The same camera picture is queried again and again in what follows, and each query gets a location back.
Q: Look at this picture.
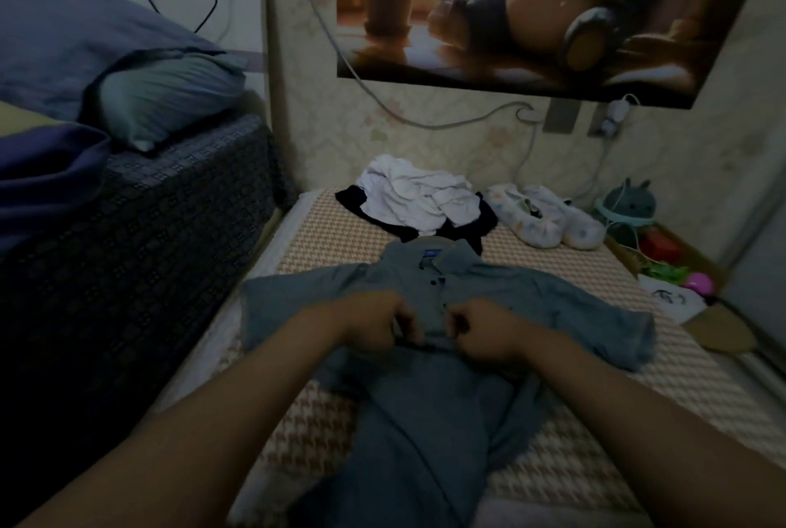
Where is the wooden bedside tray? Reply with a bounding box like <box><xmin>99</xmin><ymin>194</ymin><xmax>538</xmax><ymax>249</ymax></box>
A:
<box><xmin>605</xmin><ymin>220</ymin><xmax>758</xmax><ymax>356</ymax></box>

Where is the person's left forearm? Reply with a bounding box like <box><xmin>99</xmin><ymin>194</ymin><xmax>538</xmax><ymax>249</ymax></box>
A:
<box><xmin>18</xmin><ymin>306</ymin><xmax>370</xmax><ymax>528</ymax></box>

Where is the teal round bunny lamp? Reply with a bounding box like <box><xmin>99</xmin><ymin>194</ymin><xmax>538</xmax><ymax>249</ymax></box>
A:
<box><xmin>598</xmin><ymin>177</ymin><xmax>658</xmax><ymax>231</ymax></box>

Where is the blue folded blanket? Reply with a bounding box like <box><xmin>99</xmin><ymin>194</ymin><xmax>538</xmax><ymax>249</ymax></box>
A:
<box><xmin>0</xmin><ymin>124</ymin><xmax>112</xmax><ymax>255</ymax></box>

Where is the black garment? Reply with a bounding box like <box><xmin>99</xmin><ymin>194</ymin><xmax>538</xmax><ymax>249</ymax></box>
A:
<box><xmin>334</xmin><ymin>183</ymin><xmax>500</xmax><ymax>256</ymax></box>

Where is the person's right hand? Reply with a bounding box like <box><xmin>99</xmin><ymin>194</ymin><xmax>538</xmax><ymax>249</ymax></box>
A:
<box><xmin>445</xmin><ymin>298</ymin><xmax>537</xmax><ymax>366</ymax></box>

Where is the dark patterned bed cover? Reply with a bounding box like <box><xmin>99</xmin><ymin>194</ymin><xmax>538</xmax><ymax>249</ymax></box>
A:
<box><xmin>0</xmin><ymin>116</ymin><xmax>292</xmax><ymax>528</ymax></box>

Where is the person's right forearm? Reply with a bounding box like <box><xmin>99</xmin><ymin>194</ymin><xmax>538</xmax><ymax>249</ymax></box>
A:
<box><xmin>513</xmin><ymin>327</ymin><xmax>786</xmax><ymax>528</ymax></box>

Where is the white printed card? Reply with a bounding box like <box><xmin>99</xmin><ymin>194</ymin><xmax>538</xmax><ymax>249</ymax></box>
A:
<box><xmin>636</xmin><ymin>273</ymin><xmax>710</xmax><ymax>325</ymax></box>

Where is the white charger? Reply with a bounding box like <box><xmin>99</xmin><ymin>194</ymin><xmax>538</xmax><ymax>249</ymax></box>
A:
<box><xmin>599</xmin><ymin>95</ymin><xmax>633</xmax><ymax>137</ymax></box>

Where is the grey sliding door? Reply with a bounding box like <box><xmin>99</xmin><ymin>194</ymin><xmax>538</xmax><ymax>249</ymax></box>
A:
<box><xmin>722</xmin><ymin>153</ymin><xmax>786</xmax><ymax>366</ymax></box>

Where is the pile of grey-blue clothes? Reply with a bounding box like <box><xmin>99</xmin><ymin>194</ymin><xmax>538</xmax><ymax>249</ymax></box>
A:
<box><xmin>239</xmin><ymin>236</ymin><xmax>657</xmax><ymax>528</ymax></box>

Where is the grey-green pillow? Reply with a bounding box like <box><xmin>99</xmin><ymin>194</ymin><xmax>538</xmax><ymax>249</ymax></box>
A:
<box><xmin>92</xmin><ymin>52</ymin><xmax>247</xmax><ymax>154</ymax></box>

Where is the grey wall socket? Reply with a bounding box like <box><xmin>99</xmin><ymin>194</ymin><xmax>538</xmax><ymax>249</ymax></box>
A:
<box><xmin>543</xmin><ymin>97</ymin><xmax>581</xmax><ymax>135</ymax></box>

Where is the red toy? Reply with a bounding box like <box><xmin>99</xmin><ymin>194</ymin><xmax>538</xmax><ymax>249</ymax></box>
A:
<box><xmin>644</xmin><ymin>229</ymin><xmax>684</xmax><ymax>263</ymax></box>

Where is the blue pillow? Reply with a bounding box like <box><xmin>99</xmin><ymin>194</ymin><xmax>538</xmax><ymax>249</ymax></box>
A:
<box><xmin>0</xmin><ymin>0</ymin><xmax>228</xmax><ymax>123</ymax></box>

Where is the person's left hand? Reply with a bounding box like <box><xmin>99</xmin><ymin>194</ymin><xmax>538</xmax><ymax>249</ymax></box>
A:
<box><xmin>334</xmin><ymin>290</ymin><xmax>427</xmax><ymax>358</ymax></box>

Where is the thin white charger cable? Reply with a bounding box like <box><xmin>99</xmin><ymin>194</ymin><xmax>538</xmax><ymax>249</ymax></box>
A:
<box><xmin>571</xmin><ymin>131</ymin><xmax>624</xmax><ymax>206</ymax></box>

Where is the yellow-green cushion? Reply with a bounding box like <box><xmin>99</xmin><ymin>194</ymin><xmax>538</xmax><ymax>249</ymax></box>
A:
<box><xmin>0</xmin><ymin>101</ymin><xmax>59</xmax><ymax>140</ymax></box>

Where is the white polo shirt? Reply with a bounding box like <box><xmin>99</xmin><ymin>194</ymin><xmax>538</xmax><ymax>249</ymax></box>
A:
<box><xmin>359</xmin><ymin>154</ymin><xmax>483</xmax><ymax>236</ymax></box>

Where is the long white cable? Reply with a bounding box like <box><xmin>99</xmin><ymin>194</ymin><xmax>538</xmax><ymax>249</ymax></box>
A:
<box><xmin>264</xmin><ymin>0</ymin><xmax>542</xmax><ymax>132</ymax></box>

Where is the cartoon bear wall poster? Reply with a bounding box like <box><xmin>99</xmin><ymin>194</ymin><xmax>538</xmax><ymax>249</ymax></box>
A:
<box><xmin>335</xmin><ymin>0</ymin><xmax>771</xmax><ymax>110</ymax></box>

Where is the green toy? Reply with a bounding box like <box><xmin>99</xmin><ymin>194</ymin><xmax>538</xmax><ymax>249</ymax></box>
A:
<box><xmin>648</xmin><ymin>259</ymin><xmax>693</xmax><ymax>285</ymax></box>

